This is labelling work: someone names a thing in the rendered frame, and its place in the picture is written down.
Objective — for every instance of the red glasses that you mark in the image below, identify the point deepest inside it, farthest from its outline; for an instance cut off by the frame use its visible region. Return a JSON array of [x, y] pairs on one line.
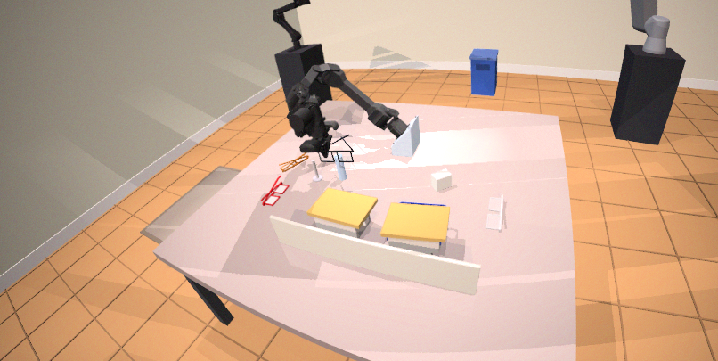
[[280, 188]]

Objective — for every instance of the long cream flat panel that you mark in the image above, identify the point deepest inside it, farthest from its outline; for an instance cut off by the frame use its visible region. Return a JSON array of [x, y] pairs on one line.
[[406, 264]]

